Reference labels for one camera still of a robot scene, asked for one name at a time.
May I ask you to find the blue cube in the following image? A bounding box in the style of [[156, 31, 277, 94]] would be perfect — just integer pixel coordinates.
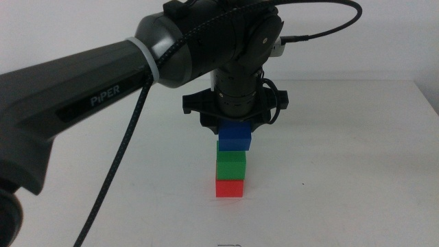
[[217, 119, 252, 152]]

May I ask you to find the red cube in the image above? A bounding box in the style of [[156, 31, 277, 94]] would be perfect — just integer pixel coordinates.
[[215, 177, 245, 198]]

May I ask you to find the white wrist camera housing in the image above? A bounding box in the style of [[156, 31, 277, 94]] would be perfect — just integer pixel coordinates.
[[272, 35, 287, 58]]

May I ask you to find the black braided cable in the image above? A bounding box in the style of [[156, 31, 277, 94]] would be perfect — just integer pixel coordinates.
[[72, 0, 364, 247]]

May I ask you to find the short black wrist cable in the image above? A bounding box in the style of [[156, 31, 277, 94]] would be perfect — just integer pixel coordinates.
[[259, 78, 281, 126]]

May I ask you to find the green cube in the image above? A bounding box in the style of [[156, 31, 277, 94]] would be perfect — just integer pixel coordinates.
[[215, 140, 248, 181]]

